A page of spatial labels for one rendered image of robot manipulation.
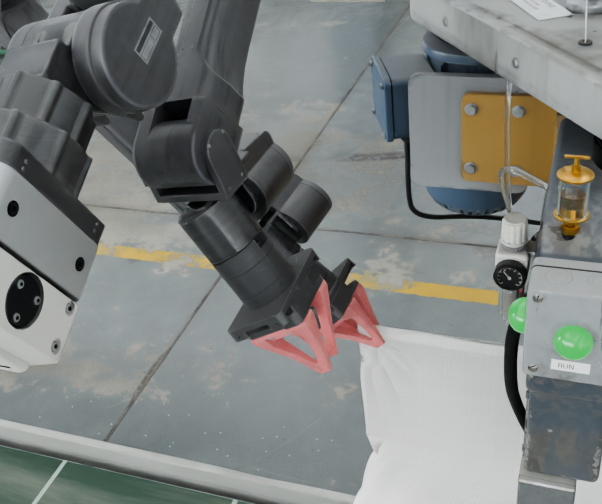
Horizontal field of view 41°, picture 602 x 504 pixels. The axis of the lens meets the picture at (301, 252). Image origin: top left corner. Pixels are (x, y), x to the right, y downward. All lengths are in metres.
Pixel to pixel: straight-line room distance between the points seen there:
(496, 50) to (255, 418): 1.70
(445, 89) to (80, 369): 1.94
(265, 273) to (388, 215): 2.52
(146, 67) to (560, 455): 0.52
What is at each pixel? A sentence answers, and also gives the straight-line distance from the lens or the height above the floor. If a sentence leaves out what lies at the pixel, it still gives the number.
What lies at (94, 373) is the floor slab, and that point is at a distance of 2.72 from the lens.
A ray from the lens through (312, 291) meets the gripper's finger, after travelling 0.74.
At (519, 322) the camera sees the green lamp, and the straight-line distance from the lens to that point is 0.67.
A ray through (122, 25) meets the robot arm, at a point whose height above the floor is 1.55.
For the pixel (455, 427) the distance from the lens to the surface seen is 1.07.
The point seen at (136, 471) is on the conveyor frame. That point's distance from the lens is 1.87.
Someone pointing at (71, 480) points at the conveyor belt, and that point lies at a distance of 1.89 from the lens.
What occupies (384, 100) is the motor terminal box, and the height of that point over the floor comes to 1.28.
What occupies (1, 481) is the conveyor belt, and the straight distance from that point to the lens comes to 1.95.
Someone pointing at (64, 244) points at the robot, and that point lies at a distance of 0.55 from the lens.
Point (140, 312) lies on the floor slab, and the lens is 2.91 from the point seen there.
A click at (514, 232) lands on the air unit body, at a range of 0.92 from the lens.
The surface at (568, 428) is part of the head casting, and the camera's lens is 0.80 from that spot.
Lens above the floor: 1.72
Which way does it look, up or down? 34 degrees down
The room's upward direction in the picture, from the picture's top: 7 degrees counter-clockwise
